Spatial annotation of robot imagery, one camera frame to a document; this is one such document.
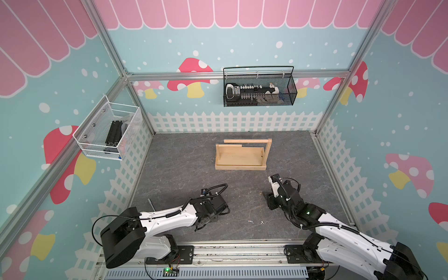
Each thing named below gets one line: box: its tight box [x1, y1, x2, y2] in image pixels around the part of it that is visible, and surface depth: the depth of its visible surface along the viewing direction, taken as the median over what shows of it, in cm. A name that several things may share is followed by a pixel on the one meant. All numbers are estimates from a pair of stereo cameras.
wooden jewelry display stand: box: [215, 138, 273, 171], surface depth 107 cm
